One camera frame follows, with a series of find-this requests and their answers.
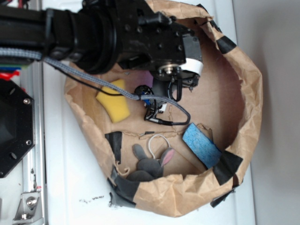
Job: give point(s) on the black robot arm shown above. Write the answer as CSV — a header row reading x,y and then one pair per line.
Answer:
x,y
104,33

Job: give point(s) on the yellow sponge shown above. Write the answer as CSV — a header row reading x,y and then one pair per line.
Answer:
x,y
114,103

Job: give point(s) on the aluminium frame rail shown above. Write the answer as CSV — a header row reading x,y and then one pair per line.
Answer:
x,y
33,164

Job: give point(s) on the metal corner bracket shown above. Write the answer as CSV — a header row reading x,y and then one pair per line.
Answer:
x,y
29,209

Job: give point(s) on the blue sponge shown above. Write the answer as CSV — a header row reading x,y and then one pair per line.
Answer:
x,y
203,147

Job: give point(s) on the grey plush bunny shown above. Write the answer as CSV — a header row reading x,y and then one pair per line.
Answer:
x,y
149,169

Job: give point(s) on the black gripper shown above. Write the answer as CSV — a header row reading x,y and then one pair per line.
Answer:
x,y
154,42

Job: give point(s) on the brown paper bag bin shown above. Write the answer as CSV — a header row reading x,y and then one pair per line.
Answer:
x,y
226,106

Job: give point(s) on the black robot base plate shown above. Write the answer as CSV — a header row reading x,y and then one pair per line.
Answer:
x,y
16,126

